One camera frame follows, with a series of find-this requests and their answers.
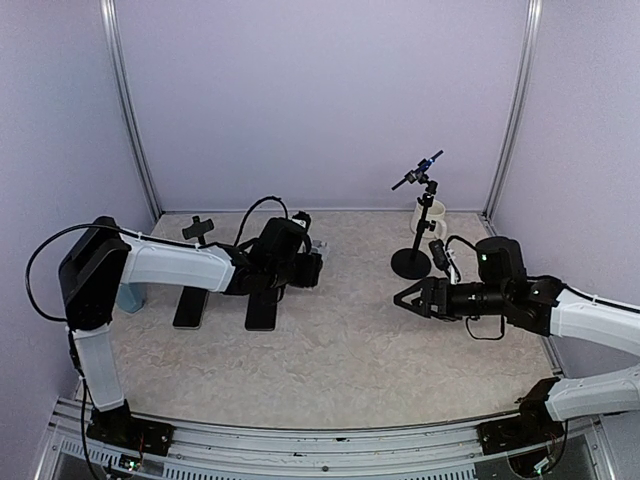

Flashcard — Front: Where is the left aluminium frame post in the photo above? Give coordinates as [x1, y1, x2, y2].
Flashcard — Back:
[100, 0, 163, 221]

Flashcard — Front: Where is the white mug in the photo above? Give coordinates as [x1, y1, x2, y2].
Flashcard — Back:
[410, 200, 448, 240]

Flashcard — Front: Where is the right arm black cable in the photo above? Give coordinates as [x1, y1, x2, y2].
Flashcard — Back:
[447, 234, 640, 341]

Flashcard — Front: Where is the white wedge phone stand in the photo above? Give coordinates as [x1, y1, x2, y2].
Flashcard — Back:
[311, 239, 330, 260]

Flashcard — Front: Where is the aluminium frame post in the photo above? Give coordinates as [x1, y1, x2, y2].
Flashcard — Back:
[100, 0, 163, 221]
[482, 0, 544, 223]

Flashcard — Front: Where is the black phone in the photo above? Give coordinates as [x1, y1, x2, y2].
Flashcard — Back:
[172, 287, 209, 330]
[245, 291, 278, 332]

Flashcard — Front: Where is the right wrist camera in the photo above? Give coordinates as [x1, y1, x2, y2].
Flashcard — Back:
[429, 239, 461, 285]

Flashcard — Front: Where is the right aluminium frame post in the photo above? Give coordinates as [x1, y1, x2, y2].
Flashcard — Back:
[482, 0, 544, 223]

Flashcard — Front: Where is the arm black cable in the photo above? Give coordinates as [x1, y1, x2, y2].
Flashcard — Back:
[25, 195, 291, 324]
[447, 234, 640, 341]

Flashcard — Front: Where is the front aluminium rail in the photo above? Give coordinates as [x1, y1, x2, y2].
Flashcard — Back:
[35, 399, 615, 479]

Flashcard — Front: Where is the black tripod clamp stand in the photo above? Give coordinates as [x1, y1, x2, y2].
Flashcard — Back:
[391, 150, 444, 280]

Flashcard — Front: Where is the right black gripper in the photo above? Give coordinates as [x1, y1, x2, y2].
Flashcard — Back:
[395, 275, 510, 321]

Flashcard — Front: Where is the light blue mug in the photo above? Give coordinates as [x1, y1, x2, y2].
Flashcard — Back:
[116, 283, 146, 314]

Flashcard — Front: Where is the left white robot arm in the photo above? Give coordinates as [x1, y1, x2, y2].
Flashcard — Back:
[58, 212, 323, 445]

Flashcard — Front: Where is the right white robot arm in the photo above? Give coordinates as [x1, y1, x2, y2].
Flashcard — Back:
[393, 236, 639, 444]

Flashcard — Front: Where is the black round-base phone stand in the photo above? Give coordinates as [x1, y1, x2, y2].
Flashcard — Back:
[182, 215, 215, 247]

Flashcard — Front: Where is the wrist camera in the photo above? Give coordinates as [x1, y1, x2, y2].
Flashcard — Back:
[429, 239, 461, 285]
[290, 211, 311, 235]

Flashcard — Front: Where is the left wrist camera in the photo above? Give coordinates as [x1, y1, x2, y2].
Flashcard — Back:
[290, 211, 311, 235]

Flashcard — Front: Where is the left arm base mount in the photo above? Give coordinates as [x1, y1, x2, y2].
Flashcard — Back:
[87, 417, 174, 457]

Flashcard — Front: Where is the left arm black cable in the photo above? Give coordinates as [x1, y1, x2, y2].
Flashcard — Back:
[25, 195, 291, 324]

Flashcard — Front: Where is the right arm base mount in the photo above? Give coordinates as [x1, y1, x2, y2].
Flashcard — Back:
[477, 414, 565, 455]

